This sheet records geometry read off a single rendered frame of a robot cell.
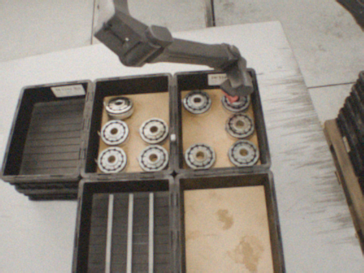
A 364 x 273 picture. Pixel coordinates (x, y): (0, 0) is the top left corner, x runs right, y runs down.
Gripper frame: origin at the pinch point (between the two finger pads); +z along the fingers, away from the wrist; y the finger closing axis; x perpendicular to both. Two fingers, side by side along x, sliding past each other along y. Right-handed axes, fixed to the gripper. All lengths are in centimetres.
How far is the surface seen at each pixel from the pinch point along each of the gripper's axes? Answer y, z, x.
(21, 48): -39, 87, 202
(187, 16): 80, 90, 122
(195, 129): -17.9, 3.7, 2.2
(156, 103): -21.0, 3.7, 20.7
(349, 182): 44, 74, -51
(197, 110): -13.3, 0.7, 6.2
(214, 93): -2.1, 4.1, 8.7
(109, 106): -35.7, -1.5, 29.0
